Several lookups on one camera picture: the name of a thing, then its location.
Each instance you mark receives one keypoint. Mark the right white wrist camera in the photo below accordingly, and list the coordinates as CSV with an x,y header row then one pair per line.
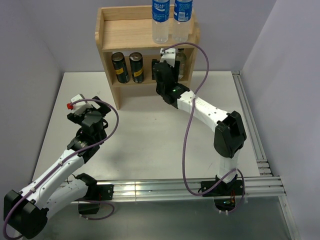
x,y
168,56

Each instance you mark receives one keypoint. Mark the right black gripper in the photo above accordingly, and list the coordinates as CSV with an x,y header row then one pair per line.
x,y
176,70

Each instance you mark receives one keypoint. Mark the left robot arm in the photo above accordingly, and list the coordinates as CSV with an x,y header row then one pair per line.
x,y
28,210

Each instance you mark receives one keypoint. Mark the clear glass bottle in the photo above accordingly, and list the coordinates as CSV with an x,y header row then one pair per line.
x,y
182,58

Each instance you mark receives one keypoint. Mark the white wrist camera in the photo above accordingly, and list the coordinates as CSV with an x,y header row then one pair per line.
x,y
77,105
168,56

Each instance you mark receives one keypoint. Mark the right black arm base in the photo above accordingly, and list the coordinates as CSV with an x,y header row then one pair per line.
x,y
220,193

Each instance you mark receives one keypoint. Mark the aluminium front rail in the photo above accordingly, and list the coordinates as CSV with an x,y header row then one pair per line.
x,y
175,190

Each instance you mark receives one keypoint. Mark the black can yellow label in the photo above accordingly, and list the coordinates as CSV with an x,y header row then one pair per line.
x,y
137,67

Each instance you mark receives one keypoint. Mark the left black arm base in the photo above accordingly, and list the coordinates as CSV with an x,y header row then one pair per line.
x,y
96,197

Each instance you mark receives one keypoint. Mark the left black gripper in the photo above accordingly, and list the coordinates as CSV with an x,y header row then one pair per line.
x,y
76,118

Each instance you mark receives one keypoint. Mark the blue label water bottle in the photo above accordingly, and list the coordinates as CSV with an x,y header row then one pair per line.
x,y
182,15

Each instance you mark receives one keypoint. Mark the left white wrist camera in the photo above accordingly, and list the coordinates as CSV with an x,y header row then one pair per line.
x,y
77,105

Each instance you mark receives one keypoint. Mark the wooden two-tier shelf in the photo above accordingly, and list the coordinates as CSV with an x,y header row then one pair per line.
x,y
126,29

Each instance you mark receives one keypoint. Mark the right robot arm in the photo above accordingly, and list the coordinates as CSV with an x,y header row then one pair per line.
x,y
228,127

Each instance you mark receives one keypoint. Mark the aluminium side rail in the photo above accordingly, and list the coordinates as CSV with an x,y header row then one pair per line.
x,y
263,164

